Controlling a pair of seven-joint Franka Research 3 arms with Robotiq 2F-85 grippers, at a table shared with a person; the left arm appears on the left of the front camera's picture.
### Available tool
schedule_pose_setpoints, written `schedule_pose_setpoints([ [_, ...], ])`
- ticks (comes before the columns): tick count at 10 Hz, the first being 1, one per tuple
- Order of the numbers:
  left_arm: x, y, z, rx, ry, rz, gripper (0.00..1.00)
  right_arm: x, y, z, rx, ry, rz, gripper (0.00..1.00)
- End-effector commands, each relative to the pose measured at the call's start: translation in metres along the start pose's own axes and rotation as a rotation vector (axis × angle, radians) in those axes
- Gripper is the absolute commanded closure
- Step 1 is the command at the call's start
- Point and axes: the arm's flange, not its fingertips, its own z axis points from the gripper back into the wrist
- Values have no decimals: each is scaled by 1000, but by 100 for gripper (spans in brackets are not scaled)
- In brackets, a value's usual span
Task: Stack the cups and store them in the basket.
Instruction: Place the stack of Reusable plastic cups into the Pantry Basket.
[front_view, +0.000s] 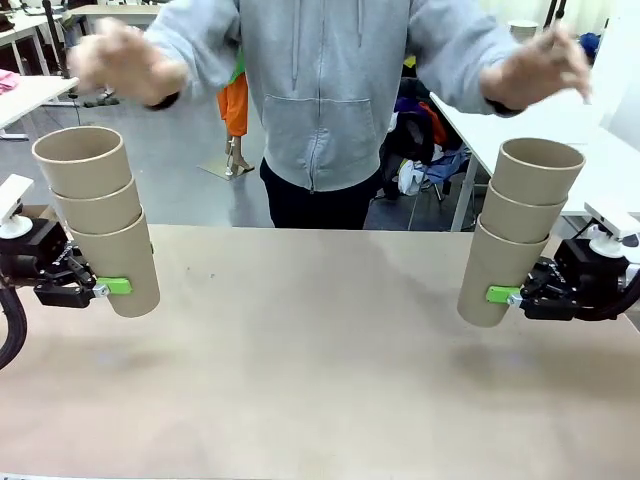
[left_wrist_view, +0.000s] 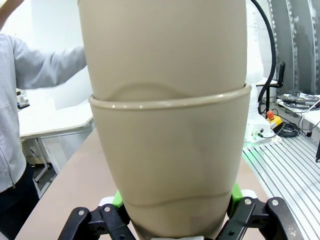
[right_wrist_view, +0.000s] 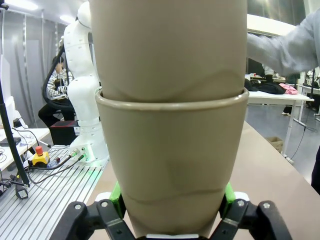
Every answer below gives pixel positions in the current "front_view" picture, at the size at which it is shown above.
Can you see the person body gray hoodie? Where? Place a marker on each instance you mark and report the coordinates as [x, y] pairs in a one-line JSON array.
[[320, 100]]

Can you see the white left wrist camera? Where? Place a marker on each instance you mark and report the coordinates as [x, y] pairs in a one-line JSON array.
[[12, 192]]

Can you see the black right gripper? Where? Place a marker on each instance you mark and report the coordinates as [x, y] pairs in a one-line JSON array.
[[585, 275]]

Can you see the blue fabric bundle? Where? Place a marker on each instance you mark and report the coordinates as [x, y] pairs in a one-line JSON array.
[[590, 45]]

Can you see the white desk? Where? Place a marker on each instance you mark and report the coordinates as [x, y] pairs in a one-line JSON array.
[[35, 92], [550, 125], [100, 11], [20, 27]]

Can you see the person's right hand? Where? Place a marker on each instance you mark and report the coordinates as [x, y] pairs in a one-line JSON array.
[[125, 65]]

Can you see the black stand pole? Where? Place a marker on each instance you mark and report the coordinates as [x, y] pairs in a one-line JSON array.
[[51, 30]]

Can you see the pink cloth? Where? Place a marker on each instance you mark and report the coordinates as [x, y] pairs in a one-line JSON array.
[[6, 81]]

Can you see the mannequin with orange garment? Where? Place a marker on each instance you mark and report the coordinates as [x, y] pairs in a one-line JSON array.
[[235, 105]]

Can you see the person's right arm gray sleeve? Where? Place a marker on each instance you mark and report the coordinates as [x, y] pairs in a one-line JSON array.
[[200, 55]]

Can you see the black floor weights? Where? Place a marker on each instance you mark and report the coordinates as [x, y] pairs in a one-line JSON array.
[[100, 101]]

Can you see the person's arm gray sleeve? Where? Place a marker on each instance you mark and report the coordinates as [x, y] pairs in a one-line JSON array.
[[450, 50], [200, 55]]

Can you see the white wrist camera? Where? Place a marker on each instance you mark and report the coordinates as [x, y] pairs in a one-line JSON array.
[[12, 192], [612, 220]]

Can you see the pile of colourful clothes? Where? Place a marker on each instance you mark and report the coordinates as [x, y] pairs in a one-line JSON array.
[[415, 130]]

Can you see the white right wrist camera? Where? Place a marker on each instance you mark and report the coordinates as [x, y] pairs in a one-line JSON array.
[[612, 220]]

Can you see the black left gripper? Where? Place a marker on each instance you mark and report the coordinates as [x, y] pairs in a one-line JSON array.
[[45, 255]]

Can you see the person's left hand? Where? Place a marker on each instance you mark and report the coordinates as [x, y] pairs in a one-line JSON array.
[[535, 70]]

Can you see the person's left arm gray sleeve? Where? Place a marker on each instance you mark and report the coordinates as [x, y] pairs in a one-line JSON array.
[[450, 50]]

